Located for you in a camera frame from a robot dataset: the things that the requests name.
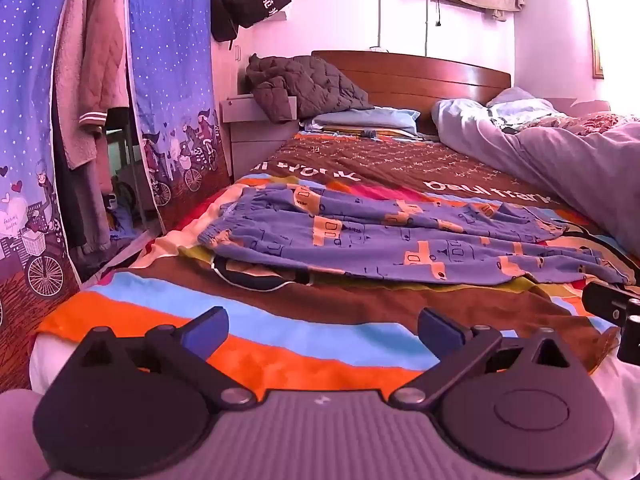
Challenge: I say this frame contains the floral cloth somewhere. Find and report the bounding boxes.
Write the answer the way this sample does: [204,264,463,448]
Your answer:
[532,112,640,137]

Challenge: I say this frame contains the lilac duvet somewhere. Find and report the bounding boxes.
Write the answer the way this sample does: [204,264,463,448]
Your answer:
[431,86,640,256]

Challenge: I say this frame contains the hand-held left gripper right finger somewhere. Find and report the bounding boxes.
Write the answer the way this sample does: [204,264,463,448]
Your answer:
[390,307,571,408]

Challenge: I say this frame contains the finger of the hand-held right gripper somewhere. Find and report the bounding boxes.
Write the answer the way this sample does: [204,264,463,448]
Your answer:
[582,280,640,366]

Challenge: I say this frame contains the black hanging bag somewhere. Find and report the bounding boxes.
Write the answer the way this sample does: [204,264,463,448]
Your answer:
[210,0,292,43]

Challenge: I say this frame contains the hanging pink clothes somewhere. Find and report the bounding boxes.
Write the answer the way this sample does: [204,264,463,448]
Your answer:
[50,0,132,256]

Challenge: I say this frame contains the wooden bed headboard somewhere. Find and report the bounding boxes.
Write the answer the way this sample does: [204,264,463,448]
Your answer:
[311,50,512,136]

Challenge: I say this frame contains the colourful striped blanket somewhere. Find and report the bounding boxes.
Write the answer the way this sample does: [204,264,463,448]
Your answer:
[37,132,640,398]

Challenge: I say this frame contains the wall cable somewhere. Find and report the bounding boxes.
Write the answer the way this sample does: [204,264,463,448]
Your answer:
[375,0,410,53]

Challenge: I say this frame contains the grey quilted jacket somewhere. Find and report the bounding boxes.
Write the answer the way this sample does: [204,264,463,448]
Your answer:
[245,53,376,122]

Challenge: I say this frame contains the blue printed pants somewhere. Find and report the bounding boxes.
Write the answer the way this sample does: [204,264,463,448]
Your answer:
[197,182,632,286]

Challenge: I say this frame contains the light blue pillow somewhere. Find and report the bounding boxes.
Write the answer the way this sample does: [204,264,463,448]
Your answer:
[300,107,422,137]

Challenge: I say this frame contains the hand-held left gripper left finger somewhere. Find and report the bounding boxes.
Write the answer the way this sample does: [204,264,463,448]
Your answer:
[75,306,258,407]

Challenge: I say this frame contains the framed wall picture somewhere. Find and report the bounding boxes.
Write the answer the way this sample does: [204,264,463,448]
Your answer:
[582,0,606,81]

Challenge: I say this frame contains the white mattress sheet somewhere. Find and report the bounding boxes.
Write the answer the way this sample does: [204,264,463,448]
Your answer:
[29,332,640,480]

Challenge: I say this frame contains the grey nightstand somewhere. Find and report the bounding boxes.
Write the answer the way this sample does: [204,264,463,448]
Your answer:
[220,94,303,181]

